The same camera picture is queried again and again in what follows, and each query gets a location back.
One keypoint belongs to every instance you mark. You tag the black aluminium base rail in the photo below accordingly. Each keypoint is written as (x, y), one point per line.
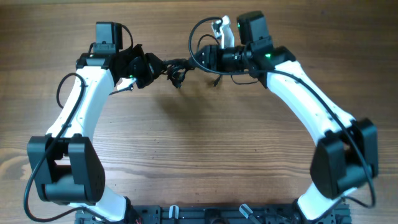
(269, 214)

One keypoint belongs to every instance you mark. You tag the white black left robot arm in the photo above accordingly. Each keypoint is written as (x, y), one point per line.
(66, 169)

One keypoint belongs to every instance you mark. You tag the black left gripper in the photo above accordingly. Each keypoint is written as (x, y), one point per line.
(151, 67)

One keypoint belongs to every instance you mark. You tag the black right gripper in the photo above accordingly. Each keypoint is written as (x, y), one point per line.
(211, 51)

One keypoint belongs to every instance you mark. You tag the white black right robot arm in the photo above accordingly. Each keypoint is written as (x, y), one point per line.
(346, 150)

